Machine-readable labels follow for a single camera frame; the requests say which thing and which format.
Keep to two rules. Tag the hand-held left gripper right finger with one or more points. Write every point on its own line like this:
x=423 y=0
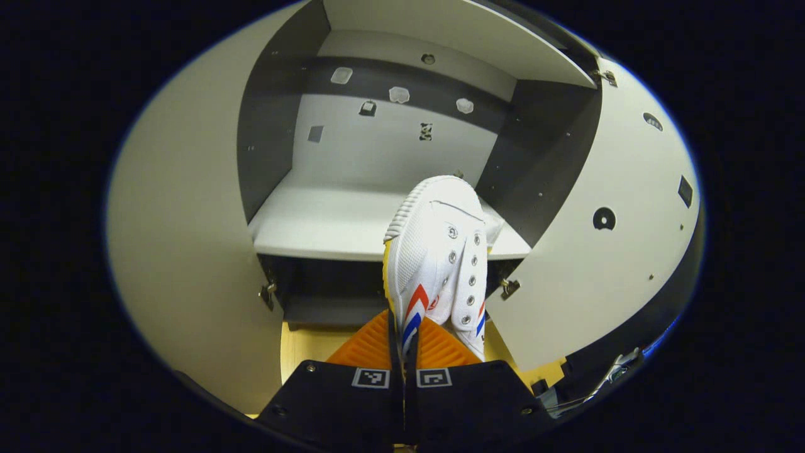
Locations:
x=465 y=402

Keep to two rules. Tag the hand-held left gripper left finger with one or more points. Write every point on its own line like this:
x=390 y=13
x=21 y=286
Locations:
x=339 y=402

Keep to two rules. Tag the white shoe cabinet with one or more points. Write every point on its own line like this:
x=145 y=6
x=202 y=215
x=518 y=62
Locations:
x=377 y=151

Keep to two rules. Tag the metal door hinge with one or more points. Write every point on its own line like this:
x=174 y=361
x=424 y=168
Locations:
x=268 y=294
x=607 y=77
x=508 y=288

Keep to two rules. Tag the white cabinet shelf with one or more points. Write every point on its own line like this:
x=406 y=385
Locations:
x=471 y=31

